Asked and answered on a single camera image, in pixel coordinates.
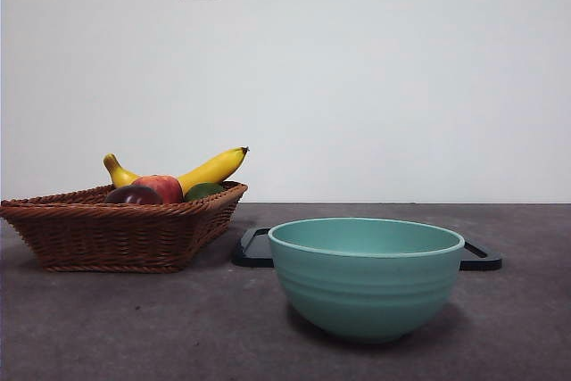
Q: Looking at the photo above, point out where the teal ribbed bowl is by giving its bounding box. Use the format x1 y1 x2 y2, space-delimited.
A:
267 216 466 344

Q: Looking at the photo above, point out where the dark purple plum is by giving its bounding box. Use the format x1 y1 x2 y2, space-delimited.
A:
103 184 164 205

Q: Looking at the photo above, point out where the yellow banana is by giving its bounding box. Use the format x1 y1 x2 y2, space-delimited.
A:
103 145 250 197

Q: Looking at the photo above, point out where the green round fruit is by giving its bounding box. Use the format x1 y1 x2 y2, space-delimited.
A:
183 182 226 203

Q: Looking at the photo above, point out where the black rectangular tray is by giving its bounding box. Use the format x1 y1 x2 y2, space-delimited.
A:
231 227 503 271

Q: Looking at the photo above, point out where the red yellow apple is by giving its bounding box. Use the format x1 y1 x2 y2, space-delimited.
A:
132 174 185 204

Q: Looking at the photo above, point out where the brown wicker basket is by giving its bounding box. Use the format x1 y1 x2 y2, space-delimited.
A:
0 180 249 274

